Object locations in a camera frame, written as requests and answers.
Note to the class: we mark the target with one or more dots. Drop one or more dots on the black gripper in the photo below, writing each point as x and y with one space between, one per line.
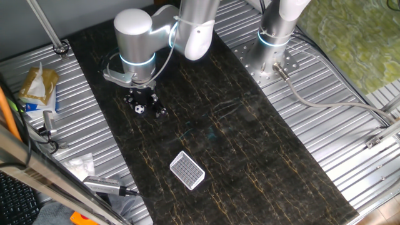
142 95

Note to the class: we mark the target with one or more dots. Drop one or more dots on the small black-white soccer ball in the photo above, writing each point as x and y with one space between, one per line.
139 109

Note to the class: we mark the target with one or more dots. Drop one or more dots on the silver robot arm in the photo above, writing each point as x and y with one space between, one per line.
134 40

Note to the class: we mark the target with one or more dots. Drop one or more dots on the crumpled white tissue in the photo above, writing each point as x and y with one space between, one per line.
79 165

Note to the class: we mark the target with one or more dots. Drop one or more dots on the yellow tissue pack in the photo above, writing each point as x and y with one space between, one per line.
37 87

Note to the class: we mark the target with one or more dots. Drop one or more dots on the black marble-pattern mat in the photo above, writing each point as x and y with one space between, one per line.
250 156

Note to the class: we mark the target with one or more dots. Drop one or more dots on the orange emergency stop box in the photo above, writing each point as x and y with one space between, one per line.
78 219

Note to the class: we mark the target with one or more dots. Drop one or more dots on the orange pole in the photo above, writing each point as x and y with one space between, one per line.
6 112

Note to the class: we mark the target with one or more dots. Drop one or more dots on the grey cloth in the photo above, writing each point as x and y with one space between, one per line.
53 215

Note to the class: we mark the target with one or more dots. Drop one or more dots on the black keyboard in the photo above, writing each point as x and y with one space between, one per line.
15 203

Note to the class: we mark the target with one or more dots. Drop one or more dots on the green patterned carpet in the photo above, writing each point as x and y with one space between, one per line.
359 40

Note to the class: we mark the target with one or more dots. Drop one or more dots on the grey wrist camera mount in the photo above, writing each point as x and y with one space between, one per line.
117 78

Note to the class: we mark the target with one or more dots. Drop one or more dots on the small grey camera on stand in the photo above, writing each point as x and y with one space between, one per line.
48 120

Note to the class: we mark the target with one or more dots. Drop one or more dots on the aluminium frame beam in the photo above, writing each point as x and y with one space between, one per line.
31 175

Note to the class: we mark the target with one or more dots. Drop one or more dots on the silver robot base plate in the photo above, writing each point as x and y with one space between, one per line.
290 64

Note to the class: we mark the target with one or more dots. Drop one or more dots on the aluminium corner bracket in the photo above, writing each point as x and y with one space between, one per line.
384 134

